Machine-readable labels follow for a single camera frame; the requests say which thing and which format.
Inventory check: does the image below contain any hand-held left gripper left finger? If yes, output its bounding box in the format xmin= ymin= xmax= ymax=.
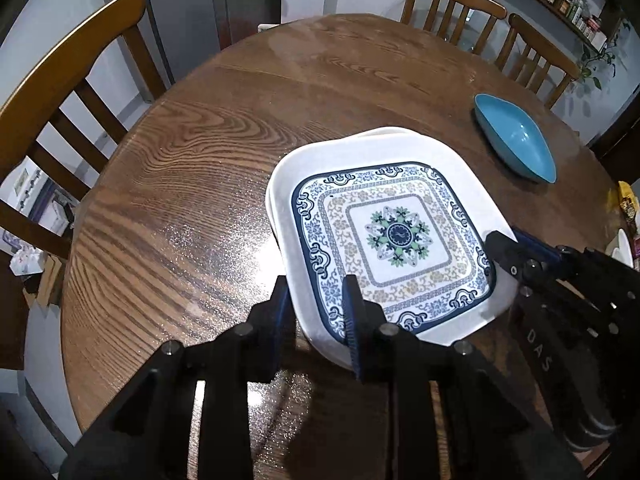
xmin=60 ymin=275 xmax=301 ymax=480

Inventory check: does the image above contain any green trailing plant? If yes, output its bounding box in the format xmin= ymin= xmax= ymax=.
xmin=577 ymin=17 xmax=633 ymax=91

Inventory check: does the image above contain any white square plate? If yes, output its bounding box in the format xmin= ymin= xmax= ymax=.
xmin=265 ymin=126 xmax=519 ymax=369

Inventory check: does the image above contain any crumpled white paper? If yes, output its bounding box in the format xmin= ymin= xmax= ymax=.
xmin=11 ymin=249 xmax=45 ymax=276

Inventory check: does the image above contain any grey refrigerator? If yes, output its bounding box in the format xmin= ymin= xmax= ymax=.
xmin=97 ymin=0 xmax=282 ymax=103

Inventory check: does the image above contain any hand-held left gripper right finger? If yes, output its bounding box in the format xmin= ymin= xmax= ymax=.
xmin=341 ymin=274 xmax=586 ymax=480

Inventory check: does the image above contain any yellow snack packet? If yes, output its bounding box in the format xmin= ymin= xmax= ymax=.
xmin=617 ymin=180 xmax=640 ymax=221

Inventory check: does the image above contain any dark wooden door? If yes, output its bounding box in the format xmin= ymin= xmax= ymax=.
xmin=590 ymin=105 xmax=640 ymax=181

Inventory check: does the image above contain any small cardboard box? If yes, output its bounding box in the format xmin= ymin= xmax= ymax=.
xmin=22 ymin=255 xmax=66 ymax=308

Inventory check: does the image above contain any dark wooden wall shelf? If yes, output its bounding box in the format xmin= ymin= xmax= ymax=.
xmin=475 ymin=0 xmax=623 ymax=56

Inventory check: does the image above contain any round glass table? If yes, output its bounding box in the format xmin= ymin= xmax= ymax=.
xmin=412 ymin=0 xmax=506 ymax=56

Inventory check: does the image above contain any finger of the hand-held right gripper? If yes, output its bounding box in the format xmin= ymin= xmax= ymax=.
xmin=484 ymin=231 xmax=556 ymax=291
xmin=510 ymin=226 xmax=576 ymax=273

